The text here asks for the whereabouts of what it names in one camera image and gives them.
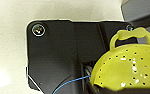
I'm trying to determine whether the stainless steel dishwasher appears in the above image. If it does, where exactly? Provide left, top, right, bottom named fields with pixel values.
left=120, top=0, right=150, bottom=28

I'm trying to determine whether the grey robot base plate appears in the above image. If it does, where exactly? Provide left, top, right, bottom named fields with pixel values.
left=25, top=19, right=139, bottom=94

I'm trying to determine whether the yellow perforated plastic bowl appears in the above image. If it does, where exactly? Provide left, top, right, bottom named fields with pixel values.
left=89, top=27, right=150, bottom=93

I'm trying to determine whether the thin blue cable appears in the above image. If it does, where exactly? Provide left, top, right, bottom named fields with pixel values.
left=51, top=74, right=92, bottom=94

